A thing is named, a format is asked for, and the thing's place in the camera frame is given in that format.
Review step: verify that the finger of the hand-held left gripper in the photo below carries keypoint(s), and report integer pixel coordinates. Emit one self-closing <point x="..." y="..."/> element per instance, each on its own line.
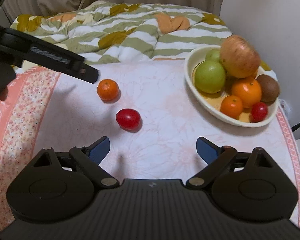
<point x="52" y="55"/>

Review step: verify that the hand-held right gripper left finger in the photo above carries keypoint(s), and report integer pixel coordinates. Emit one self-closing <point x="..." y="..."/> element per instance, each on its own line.
<point x="100" y="150"/>

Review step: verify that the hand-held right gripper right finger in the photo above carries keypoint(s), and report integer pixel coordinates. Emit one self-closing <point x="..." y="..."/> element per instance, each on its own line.
<point x="206" y="150"/>

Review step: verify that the red tomato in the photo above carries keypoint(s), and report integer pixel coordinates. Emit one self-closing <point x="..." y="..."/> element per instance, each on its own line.
<point x="128" y="119"/>
<point x="259" y="111"/>

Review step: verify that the cream oval bowl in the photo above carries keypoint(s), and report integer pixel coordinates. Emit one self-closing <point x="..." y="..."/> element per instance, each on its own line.
<point x="210" y="105"/>

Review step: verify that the small orange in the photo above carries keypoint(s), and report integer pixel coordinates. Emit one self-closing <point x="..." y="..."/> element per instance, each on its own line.
<point x="231" y="106"/>
<point x="108" y="90"/>

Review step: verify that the large orange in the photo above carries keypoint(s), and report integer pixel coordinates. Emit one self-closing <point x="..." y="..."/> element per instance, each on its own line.
<point x="246" y="91"/>

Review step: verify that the green apple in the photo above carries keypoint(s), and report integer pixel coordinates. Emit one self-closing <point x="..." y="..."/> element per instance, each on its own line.
<point x="213" y="55"/>
<point x="210" y="76"/>

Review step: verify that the brown kiwi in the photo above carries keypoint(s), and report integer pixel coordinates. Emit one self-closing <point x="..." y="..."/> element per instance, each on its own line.
<point x="268" y="87"/>

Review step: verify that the large red apple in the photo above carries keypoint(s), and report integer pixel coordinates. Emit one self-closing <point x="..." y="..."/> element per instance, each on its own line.
<point x="240" y="56"/>

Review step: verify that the pink floral cloth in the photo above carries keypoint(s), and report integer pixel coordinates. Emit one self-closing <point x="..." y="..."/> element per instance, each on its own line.
<point x="152" y="97"/>

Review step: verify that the striped floral blanket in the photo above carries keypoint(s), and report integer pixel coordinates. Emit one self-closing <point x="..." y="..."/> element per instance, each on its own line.
<point x="140" y="37"/>

